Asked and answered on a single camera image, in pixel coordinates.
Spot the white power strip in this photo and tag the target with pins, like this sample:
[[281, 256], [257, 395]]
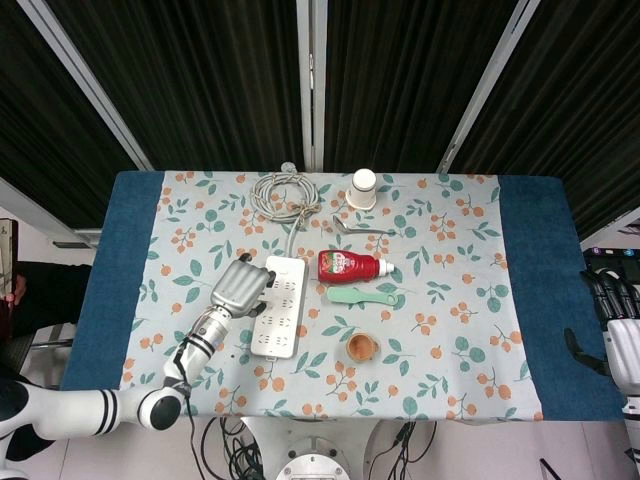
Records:
[[285, 325]]

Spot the floral tablecloth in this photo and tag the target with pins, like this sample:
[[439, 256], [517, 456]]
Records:
[[425, 280]]

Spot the small brown wooden cup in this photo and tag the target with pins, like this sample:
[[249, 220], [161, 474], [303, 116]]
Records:
[[360, 347]]

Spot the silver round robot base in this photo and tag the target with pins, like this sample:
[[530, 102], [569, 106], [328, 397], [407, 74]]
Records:
[[312, 462]]

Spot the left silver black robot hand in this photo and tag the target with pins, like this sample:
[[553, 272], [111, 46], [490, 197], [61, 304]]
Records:
[[237, 290]]

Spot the black pleated curtain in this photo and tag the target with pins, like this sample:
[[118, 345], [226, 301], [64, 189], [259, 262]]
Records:
[[410, 75], [30, 125], [200, 75], [575, 125]]

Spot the red ketchup bottle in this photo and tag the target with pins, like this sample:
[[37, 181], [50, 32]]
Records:
[[345, 266]]

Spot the green plastic brush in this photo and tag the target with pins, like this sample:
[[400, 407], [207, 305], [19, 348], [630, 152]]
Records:
[[350, 296]]

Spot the white paper cup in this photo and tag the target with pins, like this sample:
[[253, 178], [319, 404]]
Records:
[[362, 190]]

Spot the metal spoon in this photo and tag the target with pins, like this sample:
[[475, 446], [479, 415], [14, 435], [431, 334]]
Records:
[[360, 230]]

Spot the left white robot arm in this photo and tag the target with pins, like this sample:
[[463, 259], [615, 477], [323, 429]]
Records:
[[75, 407]]

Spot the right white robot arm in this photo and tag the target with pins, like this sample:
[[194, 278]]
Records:
[[632, 425]]

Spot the white metal frame post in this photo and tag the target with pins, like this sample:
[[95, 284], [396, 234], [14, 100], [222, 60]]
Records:
[[494, 75], [310, 75], [82, 75]]

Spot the blue table cover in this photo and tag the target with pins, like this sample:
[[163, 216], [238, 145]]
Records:
[[535, 250]]

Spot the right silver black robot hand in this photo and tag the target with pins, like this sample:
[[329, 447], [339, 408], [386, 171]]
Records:
[[625, 350]]

